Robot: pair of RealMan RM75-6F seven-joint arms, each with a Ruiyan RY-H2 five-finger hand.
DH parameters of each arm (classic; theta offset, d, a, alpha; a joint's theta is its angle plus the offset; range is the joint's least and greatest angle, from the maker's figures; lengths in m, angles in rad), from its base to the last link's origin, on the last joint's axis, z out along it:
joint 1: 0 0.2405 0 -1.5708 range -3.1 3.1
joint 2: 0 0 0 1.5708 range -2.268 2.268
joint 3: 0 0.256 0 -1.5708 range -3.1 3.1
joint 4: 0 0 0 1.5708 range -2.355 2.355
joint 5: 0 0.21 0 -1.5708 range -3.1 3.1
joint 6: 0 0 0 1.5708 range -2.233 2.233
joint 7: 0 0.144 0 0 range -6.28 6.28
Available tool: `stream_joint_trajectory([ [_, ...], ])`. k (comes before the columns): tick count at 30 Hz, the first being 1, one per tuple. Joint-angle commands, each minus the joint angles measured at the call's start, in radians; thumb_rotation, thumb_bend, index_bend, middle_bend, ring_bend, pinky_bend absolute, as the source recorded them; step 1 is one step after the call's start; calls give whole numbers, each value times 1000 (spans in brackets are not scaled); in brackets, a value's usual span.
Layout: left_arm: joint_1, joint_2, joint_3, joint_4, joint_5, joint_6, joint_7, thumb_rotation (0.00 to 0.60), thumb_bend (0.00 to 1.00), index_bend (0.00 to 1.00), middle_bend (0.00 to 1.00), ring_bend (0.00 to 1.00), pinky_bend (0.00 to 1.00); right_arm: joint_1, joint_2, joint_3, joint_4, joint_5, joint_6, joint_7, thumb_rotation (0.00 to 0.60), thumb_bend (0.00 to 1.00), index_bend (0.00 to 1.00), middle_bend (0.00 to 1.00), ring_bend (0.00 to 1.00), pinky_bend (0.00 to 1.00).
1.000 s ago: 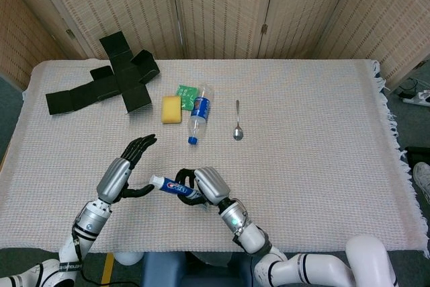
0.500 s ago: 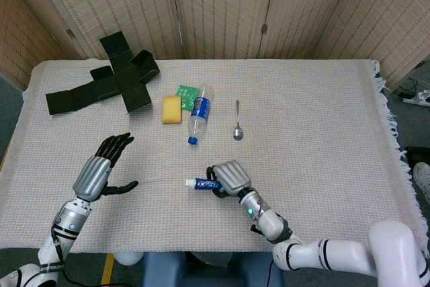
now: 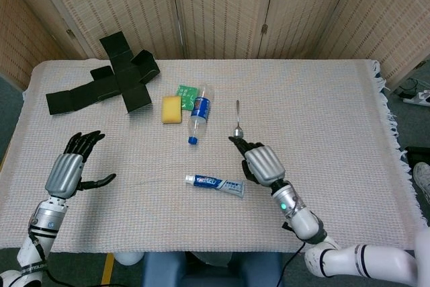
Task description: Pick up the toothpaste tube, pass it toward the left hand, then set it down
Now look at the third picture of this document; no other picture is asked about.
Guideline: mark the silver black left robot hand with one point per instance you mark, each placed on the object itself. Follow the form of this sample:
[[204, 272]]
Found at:
[[65, 172]]

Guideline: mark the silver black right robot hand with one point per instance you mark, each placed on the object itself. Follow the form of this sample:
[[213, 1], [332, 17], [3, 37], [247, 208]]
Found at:
[[263, 164]]

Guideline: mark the blue white toothpaste tube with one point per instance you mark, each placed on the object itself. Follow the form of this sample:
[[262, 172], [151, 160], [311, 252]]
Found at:
[[215, 184]]

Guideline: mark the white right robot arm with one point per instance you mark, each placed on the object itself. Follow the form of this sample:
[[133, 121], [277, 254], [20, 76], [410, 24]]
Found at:
[[352, 260]]

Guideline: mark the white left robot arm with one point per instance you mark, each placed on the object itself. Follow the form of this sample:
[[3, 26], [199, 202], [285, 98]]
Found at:
[[45, 219]]

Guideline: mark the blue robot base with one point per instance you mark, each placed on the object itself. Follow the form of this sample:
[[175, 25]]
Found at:
[[168, 270]]

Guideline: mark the metal spoon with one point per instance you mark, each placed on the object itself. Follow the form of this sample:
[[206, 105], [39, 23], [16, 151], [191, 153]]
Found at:
[[238, 131]]

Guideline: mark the white woven tablecloth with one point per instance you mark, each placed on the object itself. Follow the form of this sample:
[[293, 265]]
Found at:
[[302, 105]]

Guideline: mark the clear plastic water bottle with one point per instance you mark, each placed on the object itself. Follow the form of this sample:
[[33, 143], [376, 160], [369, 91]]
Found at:
[[201, 107]]

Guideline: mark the green packet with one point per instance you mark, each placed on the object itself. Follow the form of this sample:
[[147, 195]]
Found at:
[[186, 92]]

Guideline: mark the white round base part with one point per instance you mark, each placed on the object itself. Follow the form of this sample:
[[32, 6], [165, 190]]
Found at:
[[127, 258]]

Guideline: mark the yellow sponge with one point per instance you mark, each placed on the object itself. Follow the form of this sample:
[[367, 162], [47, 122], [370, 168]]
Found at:
[[172, 110]]

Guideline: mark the black unfolded cardboard box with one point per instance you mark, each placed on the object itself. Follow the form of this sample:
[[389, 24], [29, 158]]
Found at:
[[124, 75]]

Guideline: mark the brass screen hinge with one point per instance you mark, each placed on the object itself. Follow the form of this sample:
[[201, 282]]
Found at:
[[264, 29], [70, 33]]

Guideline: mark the black floor object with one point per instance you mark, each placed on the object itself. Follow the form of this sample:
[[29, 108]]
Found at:
[[418, 154]]

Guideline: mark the white shoe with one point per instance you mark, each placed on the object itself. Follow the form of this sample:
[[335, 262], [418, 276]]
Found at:
[[422, 179]]

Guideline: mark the beige woven folding screen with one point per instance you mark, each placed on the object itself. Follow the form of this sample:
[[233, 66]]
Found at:
[[218, 8]]

